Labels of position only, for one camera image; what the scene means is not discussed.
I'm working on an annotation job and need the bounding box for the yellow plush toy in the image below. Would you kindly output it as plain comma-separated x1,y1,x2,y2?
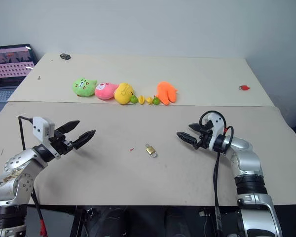
113,82,135,105

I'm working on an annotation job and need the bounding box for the open laptop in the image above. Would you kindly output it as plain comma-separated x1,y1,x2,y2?
0,43,37,119

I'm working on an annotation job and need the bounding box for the green plush toy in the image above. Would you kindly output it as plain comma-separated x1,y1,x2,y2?
72,77,98,97

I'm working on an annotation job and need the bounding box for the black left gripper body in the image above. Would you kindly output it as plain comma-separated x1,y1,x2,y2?
48,130,74,157

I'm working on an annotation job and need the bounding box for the dark rounded shape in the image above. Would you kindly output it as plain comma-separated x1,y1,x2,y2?
88,206,129,237

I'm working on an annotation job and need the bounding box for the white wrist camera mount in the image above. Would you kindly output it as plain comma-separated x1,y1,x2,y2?
204,112,225,150
32,116,56,147

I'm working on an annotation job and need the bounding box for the pink plush toy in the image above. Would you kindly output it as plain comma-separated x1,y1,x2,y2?
94,82,119,101

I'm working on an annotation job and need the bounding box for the brass padlock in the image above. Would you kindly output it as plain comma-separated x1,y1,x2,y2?
145,146,158,158

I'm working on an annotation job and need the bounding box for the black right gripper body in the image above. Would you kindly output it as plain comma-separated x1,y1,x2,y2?
193,122,214,150

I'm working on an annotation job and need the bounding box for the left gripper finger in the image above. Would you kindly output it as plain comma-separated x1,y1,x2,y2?
71,129,97,150
54,120,80,136

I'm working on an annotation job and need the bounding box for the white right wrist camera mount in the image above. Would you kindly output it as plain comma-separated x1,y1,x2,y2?
204,112,225,150

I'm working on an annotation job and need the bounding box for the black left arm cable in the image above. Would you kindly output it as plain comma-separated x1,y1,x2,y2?
18,116,50,237

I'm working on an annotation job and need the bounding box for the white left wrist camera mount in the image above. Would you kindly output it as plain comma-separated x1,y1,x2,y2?
32,116,56,147

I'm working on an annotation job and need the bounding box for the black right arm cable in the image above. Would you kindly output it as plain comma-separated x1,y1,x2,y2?
198,110,235,237

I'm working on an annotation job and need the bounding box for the orange plush toy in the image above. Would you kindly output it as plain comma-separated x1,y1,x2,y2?
155,81,179,106

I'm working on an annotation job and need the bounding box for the black table frame strut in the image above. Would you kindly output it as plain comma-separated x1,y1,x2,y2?
69,205,83,237

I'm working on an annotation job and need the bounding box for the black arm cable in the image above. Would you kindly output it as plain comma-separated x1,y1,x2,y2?
18,116,50,237
198,110,235,237

